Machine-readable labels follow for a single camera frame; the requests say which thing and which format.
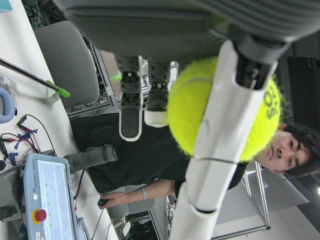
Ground grey white robot hand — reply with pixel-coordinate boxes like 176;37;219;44
51;0;320;240

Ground yellow tennis ball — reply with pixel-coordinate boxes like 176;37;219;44
166;56;283;164

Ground grey office chair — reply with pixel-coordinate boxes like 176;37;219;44
34;20;101;109

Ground person in black shirt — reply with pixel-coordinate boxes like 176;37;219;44
69;113;320;208

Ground black rod with green tip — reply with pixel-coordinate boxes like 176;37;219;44
0;57;71;99

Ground grey chair armrest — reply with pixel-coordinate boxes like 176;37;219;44
64;143;119;173

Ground blue tape roll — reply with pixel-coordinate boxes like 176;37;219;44
0;87;16;124

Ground grey teach pendant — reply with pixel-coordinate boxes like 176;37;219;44
21;152;92;240

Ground red and black wires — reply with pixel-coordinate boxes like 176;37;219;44
0;114;57;166

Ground aluminium frame rack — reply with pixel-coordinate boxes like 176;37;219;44
241;159;311;232

